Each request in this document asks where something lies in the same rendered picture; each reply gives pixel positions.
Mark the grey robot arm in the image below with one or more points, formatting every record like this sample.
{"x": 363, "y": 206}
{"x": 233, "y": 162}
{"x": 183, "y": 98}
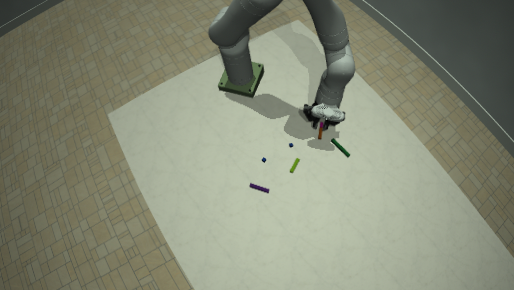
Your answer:
{"x": 331, "y": 28}

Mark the purple rod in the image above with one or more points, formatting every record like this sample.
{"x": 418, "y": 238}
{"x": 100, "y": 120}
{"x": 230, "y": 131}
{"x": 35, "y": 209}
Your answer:
{"x": 259, "y": 188}

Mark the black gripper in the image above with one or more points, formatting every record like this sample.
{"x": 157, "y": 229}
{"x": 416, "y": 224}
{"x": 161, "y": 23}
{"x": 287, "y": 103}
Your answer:
{"x": 307, "y": 109}

